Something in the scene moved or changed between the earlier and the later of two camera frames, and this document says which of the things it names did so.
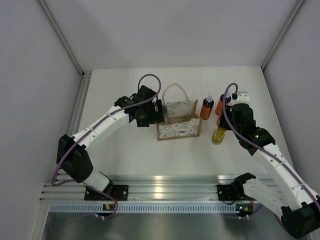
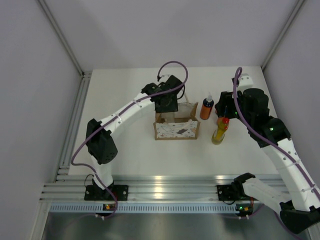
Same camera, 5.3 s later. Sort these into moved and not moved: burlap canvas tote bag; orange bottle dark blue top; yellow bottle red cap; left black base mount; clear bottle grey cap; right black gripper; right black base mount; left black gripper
Moved: left black gripper; clear bottle grey cap; right black gripper
Not moved: yellow bottle red cap; orange bottle dark blue top; left black base mount; right black base mount; burlap canvas tote bag
